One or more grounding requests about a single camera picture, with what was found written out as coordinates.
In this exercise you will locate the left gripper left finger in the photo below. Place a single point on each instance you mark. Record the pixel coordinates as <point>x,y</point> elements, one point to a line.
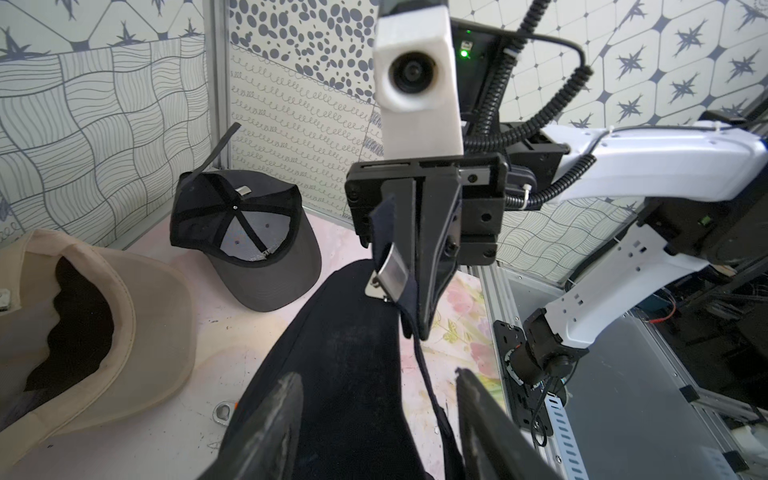
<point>265,447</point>

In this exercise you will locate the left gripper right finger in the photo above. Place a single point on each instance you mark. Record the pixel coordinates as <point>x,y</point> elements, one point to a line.
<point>493,447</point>

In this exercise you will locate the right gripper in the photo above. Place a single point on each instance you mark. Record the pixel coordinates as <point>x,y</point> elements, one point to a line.
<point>422,198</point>

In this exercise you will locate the black cap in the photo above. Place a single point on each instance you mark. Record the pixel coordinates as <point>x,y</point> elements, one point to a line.
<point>344,345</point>

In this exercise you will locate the dark grey baseball cap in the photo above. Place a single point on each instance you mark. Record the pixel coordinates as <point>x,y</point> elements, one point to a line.
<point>253,229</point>

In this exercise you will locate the beige baseball cap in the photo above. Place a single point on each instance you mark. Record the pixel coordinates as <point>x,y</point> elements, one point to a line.
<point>89,336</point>

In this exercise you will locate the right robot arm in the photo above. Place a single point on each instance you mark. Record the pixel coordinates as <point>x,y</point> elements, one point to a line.
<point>705,184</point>

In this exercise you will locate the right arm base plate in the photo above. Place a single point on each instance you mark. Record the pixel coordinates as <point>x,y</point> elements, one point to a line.
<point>533,365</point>

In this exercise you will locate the orange handled adjustable wrench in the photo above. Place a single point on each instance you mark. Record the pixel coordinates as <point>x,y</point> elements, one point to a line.
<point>223,412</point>

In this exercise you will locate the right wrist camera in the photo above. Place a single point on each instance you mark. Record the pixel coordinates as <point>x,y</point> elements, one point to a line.
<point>416,81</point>

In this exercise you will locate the aluminium front rail frame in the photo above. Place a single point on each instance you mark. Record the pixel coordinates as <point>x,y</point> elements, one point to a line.
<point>635,412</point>

